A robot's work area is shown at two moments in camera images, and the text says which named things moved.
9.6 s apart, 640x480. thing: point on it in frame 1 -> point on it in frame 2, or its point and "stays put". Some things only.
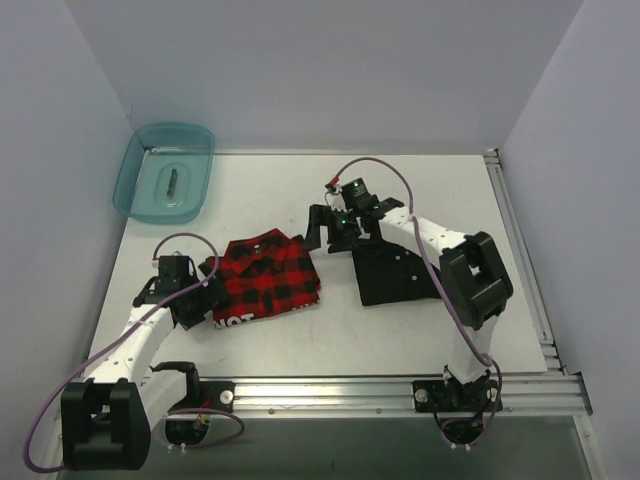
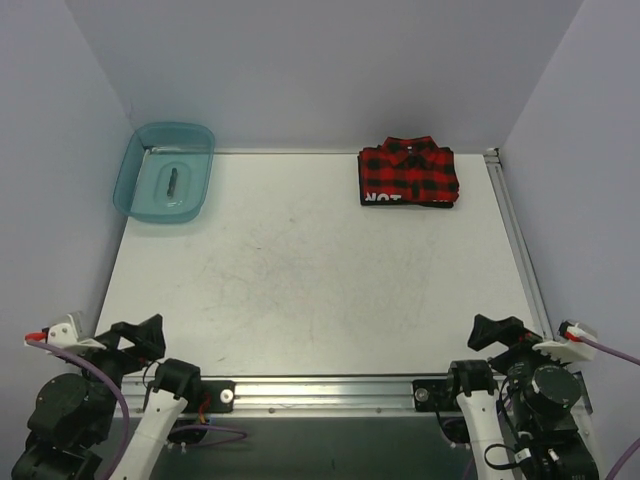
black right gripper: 329,228 -> 513,347
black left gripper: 201,298 -> 116,341
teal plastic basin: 164,172 stays put
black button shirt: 387,273 -> 406,202
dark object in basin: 172,183 stays put
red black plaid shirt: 265,274 -> 413,169
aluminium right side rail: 551,361 stays put
